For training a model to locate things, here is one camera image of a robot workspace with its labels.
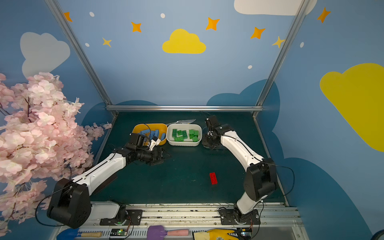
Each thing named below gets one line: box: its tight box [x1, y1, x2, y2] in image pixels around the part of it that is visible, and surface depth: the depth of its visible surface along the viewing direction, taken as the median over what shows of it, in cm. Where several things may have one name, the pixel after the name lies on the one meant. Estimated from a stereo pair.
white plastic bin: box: [166, 123, 202, 147], surface depth 108 cm
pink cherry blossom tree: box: [0, 72, 111, 236], surface depth 48 cm
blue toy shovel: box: [56, 228, 103, 240], surface depth 71 cm
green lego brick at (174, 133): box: [172, 129, 178, 138], surface depth 109 cm
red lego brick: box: [209, 172, 218, 185], surface depth 88 cm
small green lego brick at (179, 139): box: [174, 136, 184, 142], surface depth 106 cm
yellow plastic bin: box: [132, 123, 168, 146], surface depth 109 cm
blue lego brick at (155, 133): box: [152, 129, 160, 138], surface depth 109 cm
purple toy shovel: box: [147, 225, 190, 240], surface depth 71 cm
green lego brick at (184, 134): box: [182, 130, 188, 139], surface depth 109 cm
